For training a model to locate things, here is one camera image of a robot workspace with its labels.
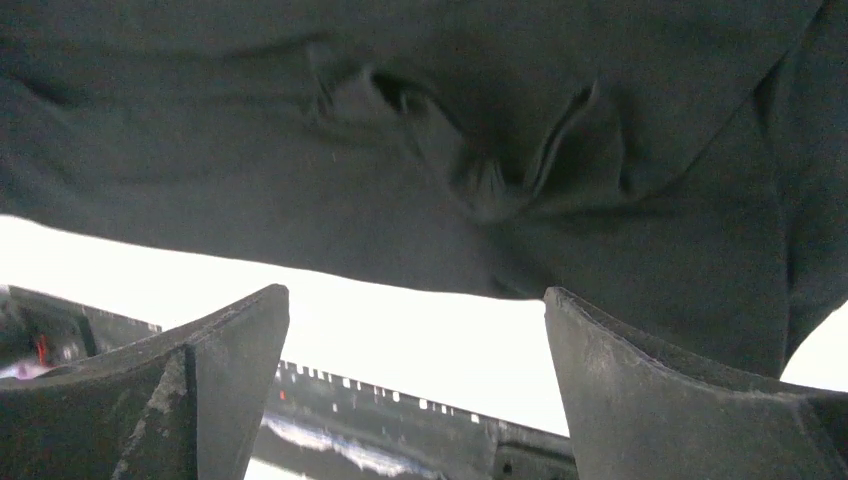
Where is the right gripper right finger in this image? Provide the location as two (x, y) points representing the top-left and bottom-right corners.
(544, 288), (847, 479)

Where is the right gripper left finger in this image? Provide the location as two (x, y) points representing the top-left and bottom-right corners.
(1, 284), (289, 479)

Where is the black t shirt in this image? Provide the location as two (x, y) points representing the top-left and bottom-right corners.
(1, 1), (847, 377)

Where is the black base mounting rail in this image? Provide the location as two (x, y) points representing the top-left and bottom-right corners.
(0, 284), (578, 480)

